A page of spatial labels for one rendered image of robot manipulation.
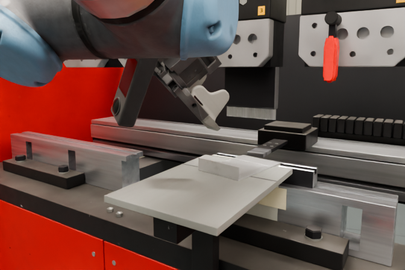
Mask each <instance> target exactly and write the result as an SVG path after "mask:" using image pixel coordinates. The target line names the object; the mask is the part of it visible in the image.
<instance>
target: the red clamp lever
mask: <svg viewBox="0 0 405 270"><path fill-rule="evenodd" d="M324 20H325V22H326V23H327V24H329V28H328V38H326V40H325V45H324V64H323V77H324V81H327V82H328V83H332V82H333V81H336V77H337V76H338V63H339V39H338V38H336V35H337V26H339V25H340V24H341V22H342V17H341V16H340V15H339V14H337V13H336V12H335V11H330V12H328V13H327V14H326V15H325V18H324Z"/></svg>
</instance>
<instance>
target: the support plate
mask: <svg viewBox="0 0 405 270"><path fill-rule="evenodd" d="M200 158H202V159H207V160H212V161H215V162H223V161H225V160H229V159H228V158H223V157H216V156H212V155H203V156H201V157H200ZM290 175H292V169H291V168H284V167H279V166H274V167H272V168H269V169H267V170H265V171H262V172H259V173H258V174H255V175H252V176H253V177H247V178H244V179H243V180H240V181H236V180H232V179H229V178H225V177H222V176H218V175H215V174H210V173H208V172H204V171H199V170H198V167H195V166H189V165H183V164H181V165H178V166H176V167H174V168H171V169H168V170H167V171H164V172H161V173H159V174H156V175H153V176H152V177H149V178H146V179H144V180H142V181H139V182H136V183H134V184H131V185H129V186H127V187H124V188H121V189H119V190H116V191H114V192H112V193H109V194H107V195H104V202H105V203H109V204H113V205H116V206H119V207H123V208H125V209H128V210H132V211H135V212H139V213H142V214H145V215H148V216H152V217H155V218H159V219H162V220H165V221H168V222H172V223H175V224H178V225H182V226H184V227H188V228H192V229H194V230H198V231H202V232H204V233H208V234H211V235H214V236H218V235H220V234H221V233H222V232H223V231H224V230H225V229H227V228H228V227H229V226H230V225H231V224H233V223H234V222H235V221H236V220H238V219H239V218H240V217H241V216H242V215H244V214H245V213H246V212H247V211H248V210H249V209H251V208H252V207H253V206H254V205H256V204H257V203H258V202H259V201H260V200H261V199H263V198H264V197H265V196H266V195H267V194H269V193H270V192H271V191H272V190H274V189H275V188H276V187H277V186H278V185H279V184H281V183H282V182H283V181H284V180H285V179H287V178H288V177H289V176H290ZM254 177H259V178H254ZM260 178H265V179H269V180H264V179H260ZM270 180H275V181H270Z"/></svg>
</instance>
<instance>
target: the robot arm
mask: <svg viewBox="0 0 405 270"><path fill-rule="evenodd" d="M238 17H239V0H0V77H1V78H3V79H5V80H8V81H11V82H12V83H16V84H19V85H21V86H27V87H42V86H45V85H46V84H48V83H49V82H51V81H52V80H53V78H54V77H55V75H56V73H57V72H60V71H61V70H62V68H63V62H64V61H65V60H102V59H115V58H127V61H126V64H125V67H124V70H123V73H122V76H121V80H120V82H119V85H118V89H117V91H116V94H115V98H114V100H113V104H112V107H111V112H112V114H113V116H114V118H115V120H116V122H117V123H118V125H119V126H122V127H133V126H134V125H135V123H136V119H137V117H138V114H139V112H140V108H141V106H142V103H143V100H144V97H145V95H146V91H147V89H148V86H149V83H150V81H151V78H152V76H156V77H157V78H158V80H159V81H161V82H162V84H163V85H164V86H165V87H166V88H167V89H168V90H169V91H170V92H171V93H172V94H173V95H174V96H175V97H177V96H178V97H179V98H180V99H181V100H182V101H183V102H184V103H185V104H186V106H187V107H188V108H189V109H190V110H191V111H192V113H193V114H194V115H195V116H196V117H197V118H198V119H199V120H200V121H201V122H202V123H203V124H204V125H205V126H206V127H207V128H208V129H211V130H215V131H219V130H220V127H219V126H218V125H217V123H216V122H215V120H216V117H217V116H218V114H219V113H220V112H221V110H222V109H223V108H224V106H225V105H226V103H227V102H228V100H229V94H228V92H227V91H226V90H219V91H216V92H213V93H210V92H208V91H207V90H206V89H205V88H204V87H203V86H202V84H203V82H204V81H205V79H206V77H207V73H209V74H211V73H212V72H213V71H215V70H216V69H217V68H218V67H219V66H220V65H221V64H222V63H221V62H220V60H219V59H218V57H217V56H219V55H222V54H223V53H225V52H227V51H228V49H229V48H230V47H231V45H232V43H233V41H234V38H235V35H236V31H237V24H238ZM194 95H195V96H196V97H197V98H198V99H199V101H200V102H201V103H202V104H200V103H199V102H198V101H197V100H196V99H195V98H194Z"/></svg>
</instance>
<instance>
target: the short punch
mask: <svg viewBox="0 0 405 270"><path fill-rule="evenodd" d="M278 86H279V67H225V90H226V91H227V92H228V94H229V100H228V102H227V103H226V105H225V106H227V116H234V117H242V118H256V119H270V120H276V109H278Z"/></svg>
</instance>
